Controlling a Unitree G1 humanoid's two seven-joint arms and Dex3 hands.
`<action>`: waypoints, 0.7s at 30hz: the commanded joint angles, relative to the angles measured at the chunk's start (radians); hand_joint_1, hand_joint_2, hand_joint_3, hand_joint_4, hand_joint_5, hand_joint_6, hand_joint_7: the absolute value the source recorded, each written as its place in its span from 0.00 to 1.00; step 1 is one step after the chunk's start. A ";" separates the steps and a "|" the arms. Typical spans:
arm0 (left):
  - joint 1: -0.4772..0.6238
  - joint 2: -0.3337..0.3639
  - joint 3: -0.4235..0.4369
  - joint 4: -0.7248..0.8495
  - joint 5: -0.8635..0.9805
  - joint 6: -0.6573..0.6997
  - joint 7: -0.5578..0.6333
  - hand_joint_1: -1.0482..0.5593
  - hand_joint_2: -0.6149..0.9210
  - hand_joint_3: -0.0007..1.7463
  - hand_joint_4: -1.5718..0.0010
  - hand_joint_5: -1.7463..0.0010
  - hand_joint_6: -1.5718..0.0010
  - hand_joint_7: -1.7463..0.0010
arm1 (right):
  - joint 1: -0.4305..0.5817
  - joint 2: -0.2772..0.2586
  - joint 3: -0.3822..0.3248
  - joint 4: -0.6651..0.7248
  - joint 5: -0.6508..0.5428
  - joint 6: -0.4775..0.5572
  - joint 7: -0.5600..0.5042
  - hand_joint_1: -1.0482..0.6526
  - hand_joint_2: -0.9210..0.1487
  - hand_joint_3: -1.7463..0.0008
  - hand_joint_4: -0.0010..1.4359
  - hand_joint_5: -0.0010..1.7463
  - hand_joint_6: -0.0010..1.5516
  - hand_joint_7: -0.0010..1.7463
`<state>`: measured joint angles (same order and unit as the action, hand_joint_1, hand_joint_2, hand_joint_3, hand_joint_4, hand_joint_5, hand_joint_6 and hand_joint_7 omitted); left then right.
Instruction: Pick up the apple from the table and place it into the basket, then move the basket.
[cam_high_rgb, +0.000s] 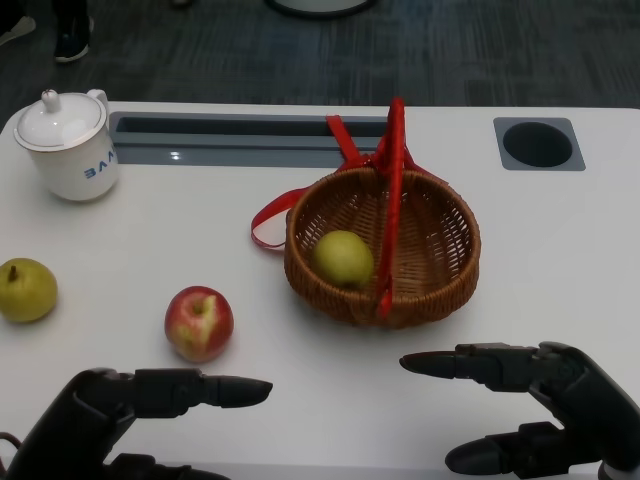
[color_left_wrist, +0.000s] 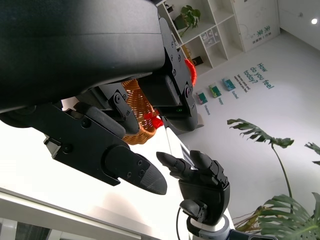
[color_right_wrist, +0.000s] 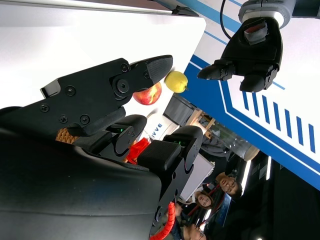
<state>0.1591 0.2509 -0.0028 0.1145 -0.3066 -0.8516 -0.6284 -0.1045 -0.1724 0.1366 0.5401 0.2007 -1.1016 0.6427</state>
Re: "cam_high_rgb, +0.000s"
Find wicker basket with red handle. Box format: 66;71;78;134
250;97;482;330

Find grey round table grommet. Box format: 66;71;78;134
493;117;587;172

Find red apple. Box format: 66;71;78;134
164;285;235;363

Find grey table cable tray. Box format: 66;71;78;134
108;110;392;169

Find dark shoe with white sole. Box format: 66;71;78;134
53;14;95;64

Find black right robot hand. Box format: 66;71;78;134
399;341;640;480

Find white ceramic mug blue letters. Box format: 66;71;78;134
27;88;120;202

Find light grey shoe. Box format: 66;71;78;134
0;14;37;47

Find smooth yellow-green pear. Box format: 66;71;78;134
312;230;376;290

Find white mug lid with knob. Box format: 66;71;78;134
13;89;108;150

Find yellow-green pear with brown stem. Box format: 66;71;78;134
0;257;59;324

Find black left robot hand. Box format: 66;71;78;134
7;367;274;480

